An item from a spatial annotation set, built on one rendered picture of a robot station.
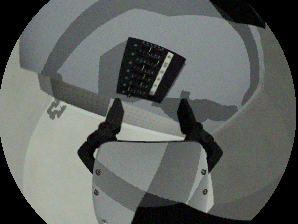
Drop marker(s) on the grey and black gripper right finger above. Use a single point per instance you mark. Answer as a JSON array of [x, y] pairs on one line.
[[194, 131]]

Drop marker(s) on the black lighting desk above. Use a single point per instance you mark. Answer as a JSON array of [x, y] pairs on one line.
[[160, 76]]

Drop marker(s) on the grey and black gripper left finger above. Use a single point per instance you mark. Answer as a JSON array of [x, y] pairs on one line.
[[106, 131]]

